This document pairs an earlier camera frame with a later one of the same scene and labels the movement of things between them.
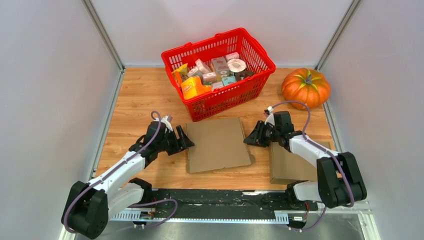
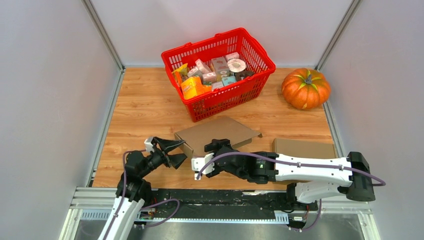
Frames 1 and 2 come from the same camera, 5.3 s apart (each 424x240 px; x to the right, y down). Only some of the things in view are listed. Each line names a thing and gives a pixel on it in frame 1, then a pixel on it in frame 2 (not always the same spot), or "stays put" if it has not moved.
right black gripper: x=255 y=138 -> x=216 y=144
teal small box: x=228 y=80 stays put
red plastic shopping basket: x=258 y=59 stays put
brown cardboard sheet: x=218 y=144 stays put
